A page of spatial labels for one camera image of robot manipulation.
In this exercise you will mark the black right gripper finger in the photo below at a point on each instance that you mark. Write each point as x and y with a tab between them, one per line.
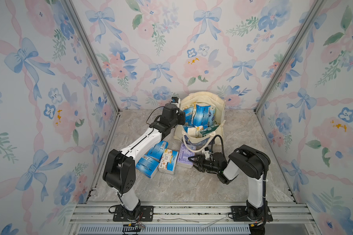
195	159
197	166

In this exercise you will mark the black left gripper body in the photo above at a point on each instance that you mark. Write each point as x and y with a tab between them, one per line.
181	120

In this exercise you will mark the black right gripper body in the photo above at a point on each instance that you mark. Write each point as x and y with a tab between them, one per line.
207	165

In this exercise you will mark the cream canvas bag starry print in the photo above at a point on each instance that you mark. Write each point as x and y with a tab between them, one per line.
192	100

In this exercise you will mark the purple tissue pack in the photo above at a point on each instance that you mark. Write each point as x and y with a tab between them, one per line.
183	155

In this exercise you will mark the floral orange blue tissue pack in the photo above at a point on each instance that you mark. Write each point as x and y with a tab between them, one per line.
168	162

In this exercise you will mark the white blue tissue pack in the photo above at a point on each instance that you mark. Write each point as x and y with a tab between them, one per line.
192	131

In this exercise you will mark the blue tissue pack barcode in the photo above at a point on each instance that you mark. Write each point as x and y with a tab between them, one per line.
201	115

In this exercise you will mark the colourful cartoon tissue pack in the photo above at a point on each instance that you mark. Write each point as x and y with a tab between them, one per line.
207	131

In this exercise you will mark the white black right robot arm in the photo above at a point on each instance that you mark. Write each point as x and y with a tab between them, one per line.
254	164

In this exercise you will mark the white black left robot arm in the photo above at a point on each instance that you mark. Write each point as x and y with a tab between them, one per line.
119	171

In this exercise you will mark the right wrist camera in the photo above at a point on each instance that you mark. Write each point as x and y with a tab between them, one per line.
207	154

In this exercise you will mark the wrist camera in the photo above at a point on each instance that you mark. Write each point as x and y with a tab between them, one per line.
175	101
207	154

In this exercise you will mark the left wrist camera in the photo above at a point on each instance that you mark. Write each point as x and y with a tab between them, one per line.
175	101

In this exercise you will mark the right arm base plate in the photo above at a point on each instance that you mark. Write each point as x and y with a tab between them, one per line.
243	214

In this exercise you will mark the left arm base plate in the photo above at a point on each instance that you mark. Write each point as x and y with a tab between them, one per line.
140	213

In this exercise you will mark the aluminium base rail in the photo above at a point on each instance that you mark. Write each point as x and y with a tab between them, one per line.
97	212

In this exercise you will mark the grey slotted cable duct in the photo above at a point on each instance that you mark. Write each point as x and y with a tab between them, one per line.
165	229

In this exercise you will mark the left aluminium corner post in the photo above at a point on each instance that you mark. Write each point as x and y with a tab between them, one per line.
76	22

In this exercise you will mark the aluminium corner post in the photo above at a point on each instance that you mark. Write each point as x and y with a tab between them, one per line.
301	33
76	22

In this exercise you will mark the right aluminium corner post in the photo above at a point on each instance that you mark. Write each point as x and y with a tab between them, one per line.
301	33

